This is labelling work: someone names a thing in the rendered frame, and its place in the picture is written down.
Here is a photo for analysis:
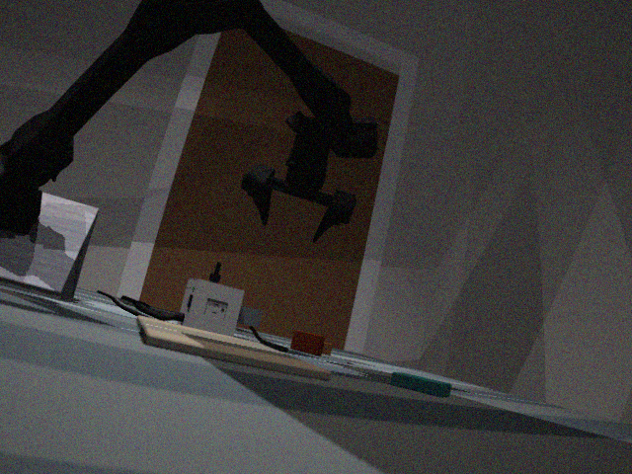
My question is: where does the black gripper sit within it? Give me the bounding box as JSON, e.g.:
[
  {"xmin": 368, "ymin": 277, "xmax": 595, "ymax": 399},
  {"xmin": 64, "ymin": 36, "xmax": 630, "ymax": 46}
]
[{"xmin": 242, "ymin": 152, "xmax": 356, "ymax": 243}]

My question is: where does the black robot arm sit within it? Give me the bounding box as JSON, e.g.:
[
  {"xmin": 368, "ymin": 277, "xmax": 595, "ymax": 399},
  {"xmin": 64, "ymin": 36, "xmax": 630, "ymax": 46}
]
[{"xmin": 0, "ymin": 0, "xmax": 378, "ymax": 234}]

